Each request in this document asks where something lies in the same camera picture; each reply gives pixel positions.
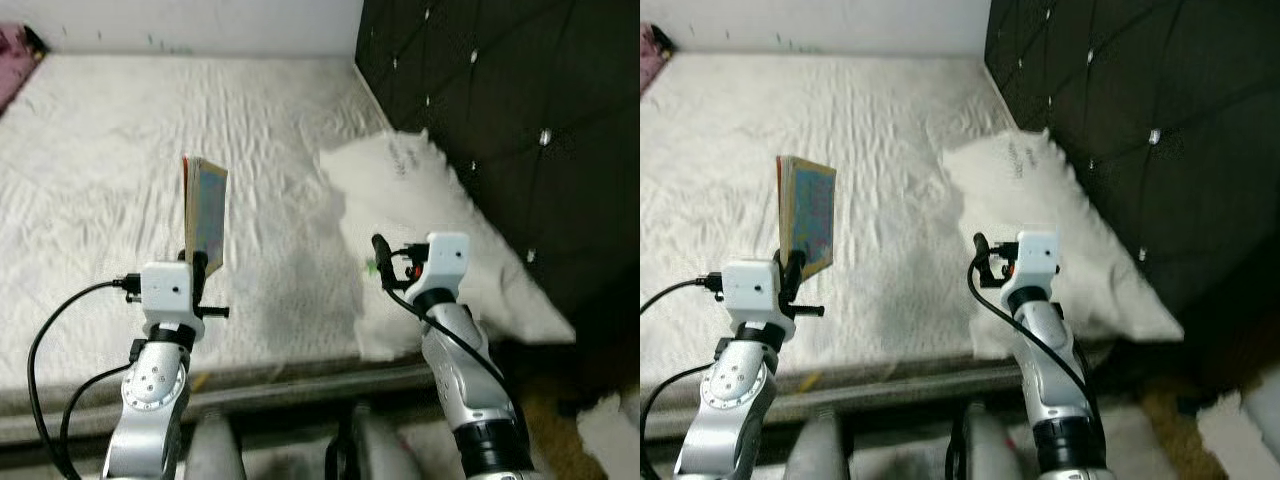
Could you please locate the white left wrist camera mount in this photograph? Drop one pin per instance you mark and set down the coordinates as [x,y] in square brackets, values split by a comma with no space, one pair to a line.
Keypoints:
[168,290]
[750,290]

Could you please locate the silver robot right leg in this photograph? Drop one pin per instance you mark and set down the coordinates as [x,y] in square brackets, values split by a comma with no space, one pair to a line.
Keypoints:
[385,450]
[990,450]

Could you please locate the mauve cartoon print blanket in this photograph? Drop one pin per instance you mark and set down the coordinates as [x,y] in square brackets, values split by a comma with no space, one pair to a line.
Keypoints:
[12,65]
[650,60]

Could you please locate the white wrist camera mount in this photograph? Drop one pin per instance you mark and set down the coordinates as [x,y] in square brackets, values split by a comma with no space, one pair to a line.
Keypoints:
[1040,255]
[168,290]
[448,258]
[750,290]

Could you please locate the colourful children's book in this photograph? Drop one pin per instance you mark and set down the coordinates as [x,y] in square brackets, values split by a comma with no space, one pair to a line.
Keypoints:
[810,215]
[205,215]

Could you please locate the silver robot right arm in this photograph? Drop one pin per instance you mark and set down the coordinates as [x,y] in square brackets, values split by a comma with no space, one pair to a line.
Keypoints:
[1055,380]
[465,380]

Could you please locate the white pillow green tree print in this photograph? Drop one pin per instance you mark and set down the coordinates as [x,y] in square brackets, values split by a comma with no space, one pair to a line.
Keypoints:
[1020,190]
[400,190]

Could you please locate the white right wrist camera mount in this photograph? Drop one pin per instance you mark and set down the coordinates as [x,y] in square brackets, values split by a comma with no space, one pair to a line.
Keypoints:
[448,258]
[1040,255]

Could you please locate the dark tufted headboard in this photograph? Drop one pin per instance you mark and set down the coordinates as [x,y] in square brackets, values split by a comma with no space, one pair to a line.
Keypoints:
[1150,80]
[500,100]

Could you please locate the silver robot left leg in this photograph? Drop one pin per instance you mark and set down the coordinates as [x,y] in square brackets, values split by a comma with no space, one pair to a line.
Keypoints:
[820,455]
[215,455]

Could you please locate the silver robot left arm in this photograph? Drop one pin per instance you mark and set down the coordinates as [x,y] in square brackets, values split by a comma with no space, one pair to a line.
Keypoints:
[735,400]
[150,400]

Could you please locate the white quilted mattress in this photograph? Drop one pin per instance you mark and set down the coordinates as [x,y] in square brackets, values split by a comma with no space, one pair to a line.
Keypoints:
[720,150]
[120,150]

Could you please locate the brown floor mat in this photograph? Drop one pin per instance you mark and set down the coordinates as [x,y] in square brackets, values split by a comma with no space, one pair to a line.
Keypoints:
[555,430]
[1170,430]

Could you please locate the white cloth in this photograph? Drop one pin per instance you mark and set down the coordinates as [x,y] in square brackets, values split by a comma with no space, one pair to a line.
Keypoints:
[610,440]
[1240,435]

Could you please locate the silver robot leg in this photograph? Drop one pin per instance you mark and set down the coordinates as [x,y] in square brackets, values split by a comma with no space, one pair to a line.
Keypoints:
[215,455]
[820,455]
[385,450]
[990,450]

